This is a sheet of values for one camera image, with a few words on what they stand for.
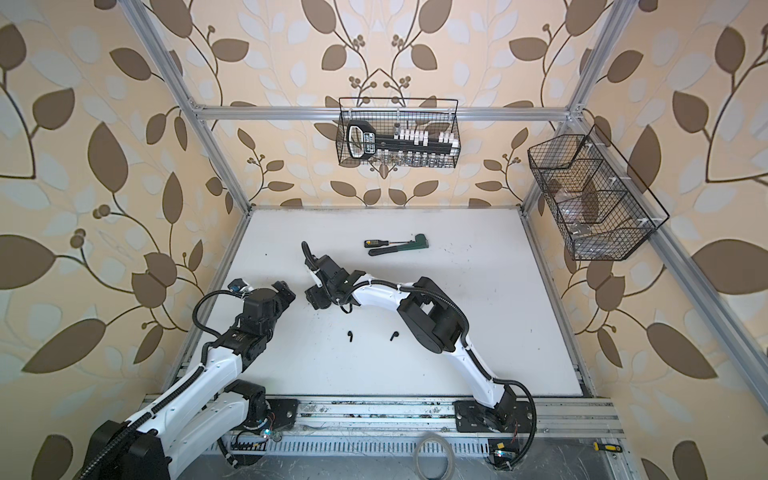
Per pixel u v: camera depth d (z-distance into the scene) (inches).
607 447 27.3
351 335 34.8
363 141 33.2
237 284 29.0
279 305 26.8
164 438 16.8
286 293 31.0
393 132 31.5
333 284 29.0
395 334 34.8
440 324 22.0
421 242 42.9
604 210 28.6
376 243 42.7
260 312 25.2
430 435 29.0
